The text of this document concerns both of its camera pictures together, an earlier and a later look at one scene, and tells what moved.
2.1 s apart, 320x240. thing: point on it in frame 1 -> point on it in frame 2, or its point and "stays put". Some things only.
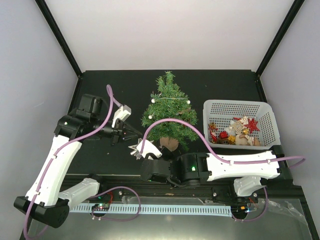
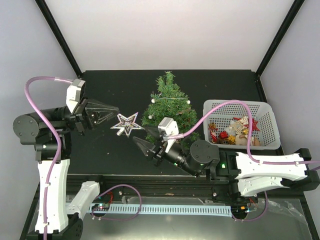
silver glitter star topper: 135,152 -> 127,125
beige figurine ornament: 245,139 stays put
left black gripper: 119,130 -> 87,113
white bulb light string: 153,100 stays put
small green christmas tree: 169,101 stays put
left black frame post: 59,35 stays put
